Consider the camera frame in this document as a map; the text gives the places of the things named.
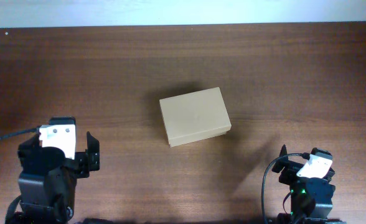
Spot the brown cardboard box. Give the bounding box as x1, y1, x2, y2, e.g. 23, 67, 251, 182
159, 87, 232, 147

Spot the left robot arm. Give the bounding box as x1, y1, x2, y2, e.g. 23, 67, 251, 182
5, 116, 100, 223

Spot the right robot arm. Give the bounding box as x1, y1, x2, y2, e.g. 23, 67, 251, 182
271, 146, 343, 224

